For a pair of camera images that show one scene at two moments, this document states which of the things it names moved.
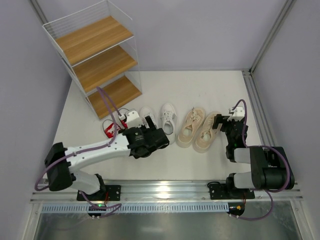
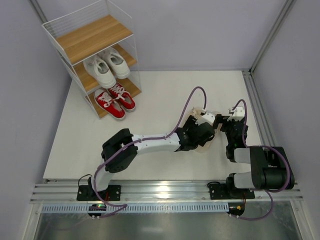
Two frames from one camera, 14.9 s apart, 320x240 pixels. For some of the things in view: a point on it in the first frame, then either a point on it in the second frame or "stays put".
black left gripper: (155, 135) -> (207, 128)
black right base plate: (222, 191) stays put
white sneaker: (145, 111) -> (99, 68)
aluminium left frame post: (38, 11) stays put
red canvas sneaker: (124, 123) -> (126, 99)
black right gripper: (225, 124) stays put
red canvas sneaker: (110, 134) -> (109, 102)
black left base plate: (107, 193) stays put
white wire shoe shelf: (98, 43) stays put
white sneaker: (168, 118) -> (116, 60)
